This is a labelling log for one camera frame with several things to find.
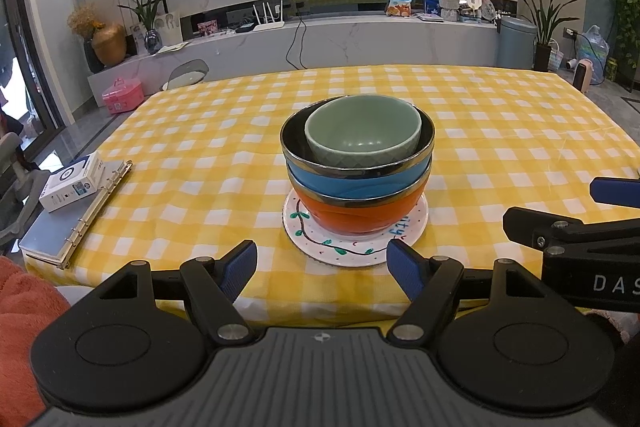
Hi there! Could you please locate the blue steel bowl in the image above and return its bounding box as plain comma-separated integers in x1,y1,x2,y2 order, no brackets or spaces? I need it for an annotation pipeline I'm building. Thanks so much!
280,97,436,201

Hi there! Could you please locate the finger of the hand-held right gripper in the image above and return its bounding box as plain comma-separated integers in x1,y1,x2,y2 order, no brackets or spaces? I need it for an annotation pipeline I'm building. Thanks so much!
589,177,640,204
502,206,640,260

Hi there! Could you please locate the dark vase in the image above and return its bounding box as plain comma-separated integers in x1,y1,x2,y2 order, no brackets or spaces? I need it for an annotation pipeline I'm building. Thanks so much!
82,38,105,74

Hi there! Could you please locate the yellow checkered tablecloth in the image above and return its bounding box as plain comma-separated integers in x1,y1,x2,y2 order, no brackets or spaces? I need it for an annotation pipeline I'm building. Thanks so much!
25,64,640,325

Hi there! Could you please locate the woven basket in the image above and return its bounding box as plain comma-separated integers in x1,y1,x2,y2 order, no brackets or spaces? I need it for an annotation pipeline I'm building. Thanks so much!
547,41,566,72

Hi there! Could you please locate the white marble tv console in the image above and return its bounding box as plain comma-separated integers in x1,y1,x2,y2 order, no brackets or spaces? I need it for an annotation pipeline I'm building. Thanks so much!
87,14,503,108

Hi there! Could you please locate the green ceramic bowl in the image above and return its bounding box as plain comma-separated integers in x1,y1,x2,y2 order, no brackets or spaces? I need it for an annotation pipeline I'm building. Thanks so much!
304,94,422,171

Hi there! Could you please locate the dried flower bunch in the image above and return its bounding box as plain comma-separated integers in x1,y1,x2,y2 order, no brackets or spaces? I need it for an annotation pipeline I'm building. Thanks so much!
66,3,106,40

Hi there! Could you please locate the pink plastic case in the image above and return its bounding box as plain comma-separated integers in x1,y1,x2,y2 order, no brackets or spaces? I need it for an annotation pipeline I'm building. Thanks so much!
101,78,145,114

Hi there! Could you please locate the white cardboard box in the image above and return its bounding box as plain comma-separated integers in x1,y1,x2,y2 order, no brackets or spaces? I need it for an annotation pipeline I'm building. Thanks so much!
39,152,105,212

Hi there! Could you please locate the white art card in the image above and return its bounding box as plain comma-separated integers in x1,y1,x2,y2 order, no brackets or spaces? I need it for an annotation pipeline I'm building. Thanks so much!
152,11,183,48

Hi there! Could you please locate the orange steel bowl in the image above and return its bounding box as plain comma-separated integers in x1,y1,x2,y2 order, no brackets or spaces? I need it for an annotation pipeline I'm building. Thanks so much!
287,167,432,236

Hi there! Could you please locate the grey drawer cabinet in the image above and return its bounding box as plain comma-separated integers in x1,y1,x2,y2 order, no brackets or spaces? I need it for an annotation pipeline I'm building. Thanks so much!
617,67,640,94

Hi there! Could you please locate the grey round stool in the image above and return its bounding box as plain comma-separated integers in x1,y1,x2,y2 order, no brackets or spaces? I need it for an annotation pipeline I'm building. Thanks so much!
160,59,210,92

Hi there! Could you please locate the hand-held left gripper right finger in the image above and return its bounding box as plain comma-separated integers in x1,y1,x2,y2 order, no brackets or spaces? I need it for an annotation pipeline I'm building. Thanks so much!
387,238,547,348

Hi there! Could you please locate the orange fleece garment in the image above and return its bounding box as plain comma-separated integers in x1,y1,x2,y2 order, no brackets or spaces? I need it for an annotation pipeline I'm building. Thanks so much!
0,254,71,418

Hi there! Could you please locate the small beige heater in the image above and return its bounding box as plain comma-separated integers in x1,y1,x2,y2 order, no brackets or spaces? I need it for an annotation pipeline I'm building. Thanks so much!
574,59,596,92

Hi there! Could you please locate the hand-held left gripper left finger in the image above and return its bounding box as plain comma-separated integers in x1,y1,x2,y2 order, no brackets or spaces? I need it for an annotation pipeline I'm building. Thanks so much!
95,239,258,347

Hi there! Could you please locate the gold vase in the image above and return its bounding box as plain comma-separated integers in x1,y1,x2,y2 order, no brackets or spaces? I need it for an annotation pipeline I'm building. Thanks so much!
91,23,128,68

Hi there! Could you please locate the white fruit-print plate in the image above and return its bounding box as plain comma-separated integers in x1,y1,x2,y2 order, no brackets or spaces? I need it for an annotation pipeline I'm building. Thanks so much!
282,189,430,268

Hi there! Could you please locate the large water bottle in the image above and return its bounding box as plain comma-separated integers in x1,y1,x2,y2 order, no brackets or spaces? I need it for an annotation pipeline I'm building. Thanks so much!
575,24,611,85

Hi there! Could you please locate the potted long-leaf plant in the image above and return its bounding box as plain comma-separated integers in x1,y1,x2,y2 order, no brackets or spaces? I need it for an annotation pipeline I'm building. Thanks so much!
509,0,583,72

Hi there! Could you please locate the green leafy plant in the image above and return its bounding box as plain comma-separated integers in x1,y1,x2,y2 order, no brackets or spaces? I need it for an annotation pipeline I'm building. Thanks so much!
118,0,168,32

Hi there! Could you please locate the pothos plant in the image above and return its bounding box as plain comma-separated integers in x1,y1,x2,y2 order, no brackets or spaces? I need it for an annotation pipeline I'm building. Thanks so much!
597,0,640,68

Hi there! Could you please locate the ring binder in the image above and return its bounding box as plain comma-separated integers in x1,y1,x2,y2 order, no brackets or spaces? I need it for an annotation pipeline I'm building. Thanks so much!
19,159,135,270

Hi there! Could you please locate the black power cable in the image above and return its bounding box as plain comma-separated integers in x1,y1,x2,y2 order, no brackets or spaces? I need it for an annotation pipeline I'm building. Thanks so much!
285,14,308,70

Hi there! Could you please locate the white wifi router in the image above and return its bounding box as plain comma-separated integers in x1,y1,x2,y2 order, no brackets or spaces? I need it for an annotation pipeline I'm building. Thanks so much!
251,0,286,31

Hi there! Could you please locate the grey-blue trash can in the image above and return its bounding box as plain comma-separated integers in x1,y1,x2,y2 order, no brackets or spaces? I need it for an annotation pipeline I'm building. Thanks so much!
498,16,538,70

